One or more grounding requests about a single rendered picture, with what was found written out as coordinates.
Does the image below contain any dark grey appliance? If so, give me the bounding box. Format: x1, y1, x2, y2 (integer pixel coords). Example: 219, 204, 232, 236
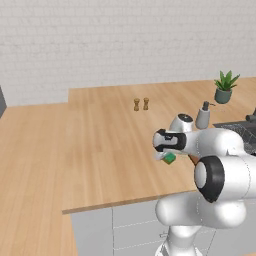
0, 85, 8, 118

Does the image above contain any grey drawer front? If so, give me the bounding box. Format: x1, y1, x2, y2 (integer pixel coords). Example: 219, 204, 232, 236
113, 223, 170, 252
112, 200, 162, 230

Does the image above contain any grey counter cabinet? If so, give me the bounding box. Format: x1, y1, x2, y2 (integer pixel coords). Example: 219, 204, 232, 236
69, 191, 256, 256

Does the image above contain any green sponge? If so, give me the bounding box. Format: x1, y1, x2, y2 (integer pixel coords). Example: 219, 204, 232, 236
162, 152, 177, 166

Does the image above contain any dark grey tap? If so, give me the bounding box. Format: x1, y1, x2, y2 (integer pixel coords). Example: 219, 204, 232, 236
245, 107, 256, 123

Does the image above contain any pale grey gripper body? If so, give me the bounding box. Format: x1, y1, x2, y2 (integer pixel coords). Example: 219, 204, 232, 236
153, 150, 183, 162

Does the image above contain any green plant in grey pot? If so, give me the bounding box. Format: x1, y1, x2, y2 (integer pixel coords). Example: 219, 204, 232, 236
213, 69, 241, 105

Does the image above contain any dark grey sink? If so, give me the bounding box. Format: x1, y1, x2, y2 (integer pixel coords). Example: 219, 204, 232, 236
212, 120, 256, 156

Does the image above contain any grey soap dispenser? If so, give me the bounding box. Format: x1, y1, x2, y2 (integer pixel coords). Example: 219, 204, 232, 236
195, 100, 217, 131

